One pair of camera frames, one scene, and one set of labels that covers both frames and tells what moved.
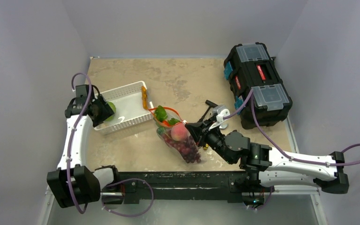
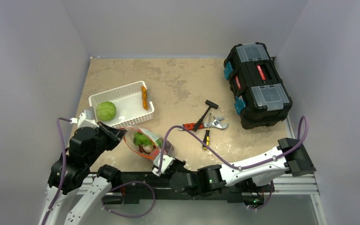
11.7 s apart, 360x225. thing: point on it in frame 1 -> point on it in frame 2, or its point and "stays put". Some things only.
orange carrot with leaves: [161, 116] -> [140, 138]
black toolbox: [251, 66] stays put
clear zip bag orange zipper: [173, 131] -> [146, 144]
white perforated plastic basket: [133, 106] stays put
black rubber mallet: [211, 105] stays put
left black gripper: [106, 112] -> [115, 135]
